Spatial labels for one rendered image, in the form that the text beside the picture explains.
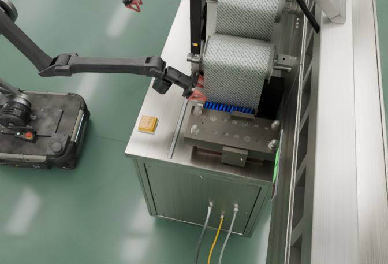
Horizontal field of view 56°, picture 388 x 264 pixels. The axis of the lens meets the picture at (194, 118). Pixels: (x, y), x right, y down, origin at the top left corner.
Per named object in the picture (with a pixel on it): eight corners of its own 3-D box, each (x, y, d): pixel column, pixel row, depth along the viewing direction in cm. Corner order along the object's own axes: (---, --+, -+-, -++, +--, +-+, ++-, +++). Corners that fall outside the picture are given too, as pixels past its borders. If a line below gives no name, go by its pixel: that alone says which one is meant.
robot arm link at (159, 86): (151, 68, 141) (155, 55, 147) (138, 86, 149) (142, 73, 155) (178, 82, 145) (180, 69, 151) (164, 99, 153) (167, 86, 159)
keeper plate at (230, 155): (222, 158, 156) (223, 145, 147) (245, 163, 155) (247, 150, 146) (220, 163, 155) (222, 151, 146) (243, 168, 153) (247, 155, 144)
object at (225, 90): (203, 100, 159) (204, 73, 144) (256, 110, 157) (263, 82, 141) (202, 101, 159) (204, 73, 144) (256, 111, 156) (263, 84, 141)
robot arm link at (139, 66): (51, 66, 144) (60, 50, 151) (55, 78, 148) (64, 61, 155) (159, 69, 140) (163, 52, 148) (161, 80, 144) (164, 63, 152)
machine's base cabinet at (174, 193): (220, -19, 370) (226, -110, 299) (284, -10, 362) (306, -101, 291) (149, 220, 233) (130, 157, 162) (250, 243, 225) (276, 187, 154)
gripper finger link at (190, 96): (201, 107, 154) (182, 97, 151) (205, 94, 158) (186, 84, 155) (209, 100, 149) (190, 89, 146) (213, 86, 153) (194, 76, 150)
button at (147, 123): (142, 117, 169) (142, 114, 167) (157, 120, 168) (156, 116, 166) (138, 129, 165) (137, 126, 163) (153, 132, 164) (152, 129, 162)
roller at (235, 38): (213, 47, 165) (214, 26, 155) (269, 55, 161) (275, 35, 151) (208, 66, 158) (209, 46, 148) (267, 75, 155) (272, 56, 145)
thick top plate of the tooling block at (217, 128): (192, 113, 162) (192, 105, 157) (283, 130, 157) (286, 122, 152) (183, 144, 153) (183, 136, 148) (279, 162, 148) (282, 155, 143)
